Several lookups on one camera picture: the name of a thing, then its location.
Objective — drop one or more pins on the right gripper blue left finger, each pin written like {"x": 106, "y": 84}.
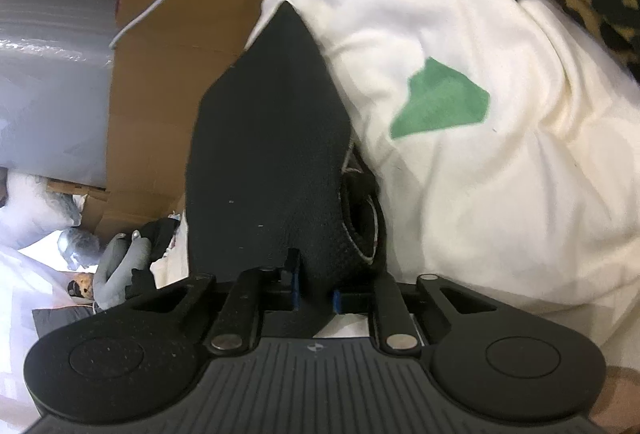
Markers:
{"x": 238, "y": 327}

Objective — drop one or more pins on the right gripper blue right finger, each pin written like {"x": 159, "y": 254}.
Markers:
{"x": 391, "y": 328}

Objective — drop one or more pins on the black shorts with bear print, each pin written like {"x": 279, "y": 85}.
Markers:
{"x": 274, "y": 176}

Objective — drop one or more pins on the black garment pile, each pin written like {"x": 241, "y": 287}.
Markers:
{"x": 162, "y": 234}

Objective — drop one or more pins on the grey neck pillow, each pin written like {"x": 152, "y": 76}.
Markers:
{"x": 122, "y": 256}

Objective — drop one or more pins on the small plush doll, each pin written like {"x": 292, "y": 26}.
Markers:
{"x": 81, "y": 286}

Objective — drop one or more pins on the cream bear print blanket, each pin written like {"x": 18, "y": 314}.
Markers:
{"x": 506, "y": 142}

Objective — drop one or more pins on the brown cardboard sheet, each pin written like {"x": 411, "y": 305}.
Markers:
{"x": 167, "y": 53}

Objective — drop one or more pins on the white pillow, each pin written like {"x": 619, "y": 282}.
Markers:
{"x": 31, "y": 212}

